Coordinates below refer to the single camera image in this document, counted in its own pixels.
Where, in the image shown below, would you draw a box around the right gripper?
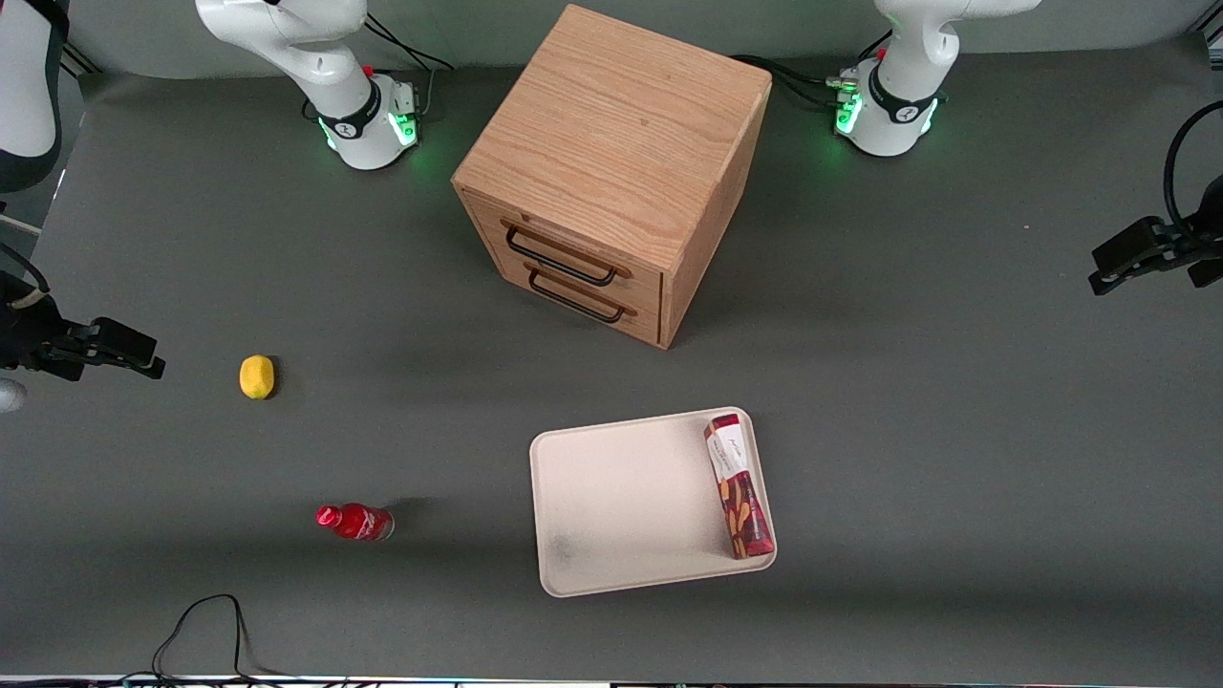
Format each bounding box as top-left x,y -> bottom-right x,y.
0,272 -> 166,383

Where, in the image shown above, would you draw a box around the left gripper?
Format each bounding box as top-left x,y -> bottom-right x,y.
1088,175 -> 1223,296

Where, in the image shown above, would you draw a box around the red cookie box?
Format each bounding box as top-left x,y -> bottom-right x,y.
703,412 -> 776,561

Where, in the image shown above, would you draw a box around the beige plastic tray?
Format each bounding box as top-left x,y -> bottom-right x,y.
528,406 -> 778,599

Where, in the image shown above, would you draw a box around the yellow lemon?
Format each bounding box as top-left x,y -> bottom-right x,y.
238,355 -> 277,400

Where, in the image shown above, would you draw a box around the red cola bottle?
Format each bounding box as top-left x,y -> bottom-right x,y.
314,503 -> 397,544

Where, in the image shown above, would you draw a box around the wooden drawer front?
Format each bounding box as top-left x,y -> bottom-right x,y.
478,244 -> 663,347
466,194 -> 665,307

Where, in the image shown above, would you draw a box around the wooden drawer cabinet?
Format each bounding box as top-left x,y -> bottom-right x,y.
451,4 -> 773,351

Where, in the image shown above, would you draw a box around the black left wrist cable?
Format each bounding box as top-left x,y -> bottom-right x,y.
1162,99 -> 1223,232

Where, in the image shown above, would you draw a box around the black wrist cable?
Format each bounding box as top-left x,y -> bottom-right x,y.
1162,99 -> 1223,232
0,242 -> 51,299

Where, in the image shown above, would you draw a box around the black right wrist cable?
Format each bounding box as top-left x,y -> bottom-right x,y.
0,242 -> 51,299

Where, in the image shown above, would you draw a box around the black frame strut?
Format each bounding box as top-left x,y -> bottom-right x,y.
59,38 -> 103,79

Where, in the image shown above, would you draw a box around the black looped table cable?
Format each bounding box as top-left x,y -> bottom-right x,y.
151,593 -> 288,685

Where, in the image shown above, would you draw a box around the black left arm base cables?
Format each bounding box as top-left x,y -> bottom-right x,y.
731,29 -> 894,114

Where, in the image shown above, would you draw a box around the black arm base cables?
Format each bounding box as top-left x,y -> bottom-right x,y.
731,29 -> 894,114
361,13 -> 457,120

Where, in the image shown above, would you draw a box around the black right arm base cables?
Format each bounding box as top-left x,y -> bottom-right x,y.
361,13 -> 457,120

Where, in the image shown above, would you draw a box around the black metal drawer handle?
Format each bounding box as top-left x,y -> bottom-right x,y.
504,224 -> 621,288
526,269 -> 628,325

